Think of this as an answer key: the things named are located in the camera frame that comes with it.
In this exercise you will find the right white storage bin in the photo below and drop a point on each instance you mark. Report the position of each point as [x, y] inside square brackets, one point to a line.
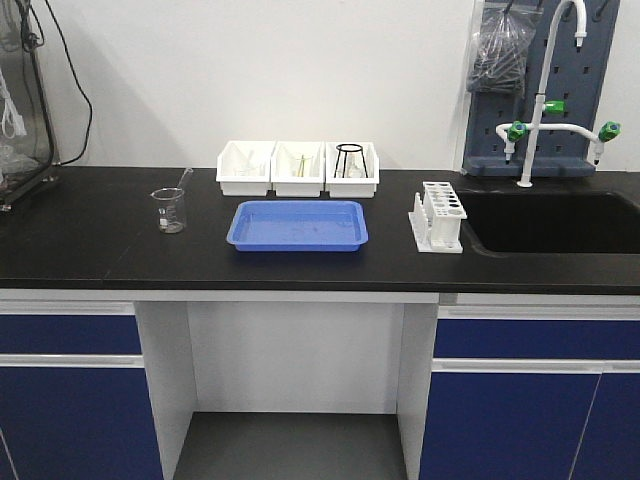
[351, 187]

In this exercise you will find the middle white storage bin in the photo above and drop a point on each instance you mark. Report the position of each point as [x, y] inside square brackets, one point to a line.
[283, 164]

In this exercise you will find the black sink basin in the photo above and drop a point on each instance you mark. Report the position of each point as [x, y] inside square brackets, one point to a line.
[536, 223]

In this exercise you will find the glassware in left bin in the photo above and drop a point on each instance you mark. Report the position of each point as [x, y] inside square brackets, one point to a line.
[249, 164]

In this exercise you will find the white test tube rack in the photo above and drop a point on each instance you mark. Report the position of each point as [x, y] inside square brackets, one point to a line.
[436, 219]

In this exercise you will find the upper right blue drawer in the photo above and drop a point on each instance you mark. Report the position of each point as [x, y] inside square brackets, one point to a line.
[537, 339]

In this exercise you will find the blue drawer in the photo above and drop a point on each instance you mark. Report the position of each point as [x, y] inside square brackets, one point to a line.
[70, 334]
[537, 339]

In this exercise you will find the blue cabinet door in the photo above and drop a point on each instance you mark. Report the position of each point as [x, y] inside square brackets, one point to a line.
[77, 423]
[531, 426]

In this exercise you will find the lower left blue cabinet door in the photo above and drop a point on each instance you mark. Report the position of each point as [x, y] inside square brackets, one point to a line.
[77, 423]

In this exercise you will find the blue plastic tray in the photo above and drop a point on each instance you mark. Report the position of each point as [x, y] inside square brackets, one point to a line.
[298, 225]

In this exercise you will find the clear plastic bag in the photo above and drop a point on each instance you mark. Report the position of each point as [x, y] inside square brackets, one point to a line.
[506, 32]

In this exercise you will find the clear glass beaker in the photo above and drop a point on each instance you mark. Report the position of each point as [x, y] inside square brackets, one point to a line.
[171, 210]

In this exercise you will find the upper left blue drawer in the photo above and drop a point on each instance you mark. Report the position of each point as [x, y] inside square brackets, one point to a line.
[70, 334]

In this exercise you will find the glass flask in right bin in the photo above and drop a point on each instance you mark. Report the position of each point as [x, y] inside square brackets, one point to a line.
[351, 165]

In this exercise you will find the white gooseneck lab faucet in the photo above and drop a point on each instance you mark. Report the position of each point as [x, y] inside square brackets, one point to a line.
[512, 132]

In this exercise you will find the left white storage bin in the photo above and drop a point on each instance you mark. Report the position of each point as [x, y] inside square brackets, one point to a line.
[232, 185]

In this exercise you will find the lower right blue cabinet door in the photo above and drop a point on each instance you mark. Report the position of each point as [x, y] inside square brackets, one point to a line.
[531, 426]

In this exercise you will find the glass stirring rod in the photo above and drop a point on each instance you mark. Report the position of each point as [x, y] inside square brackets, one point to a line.
[185, 178]

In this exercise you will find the black wire tripod stand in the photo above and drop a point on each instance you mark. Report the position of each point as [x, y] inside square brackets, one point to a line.
[349, 147]

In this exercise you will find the beaker in middle bin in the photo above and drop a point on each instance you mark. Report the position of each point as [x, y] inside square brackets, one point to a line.
[304, 166]

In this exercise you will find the white storage bin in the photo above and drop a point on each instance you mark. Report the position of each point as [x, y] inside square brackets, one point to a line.
[283, 164]
[351, 187]
[232, 185]

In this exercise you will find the blue-grey pegboard drying rack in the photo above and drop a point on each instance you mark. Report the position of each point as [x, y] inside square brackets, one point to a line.
[576, 76]

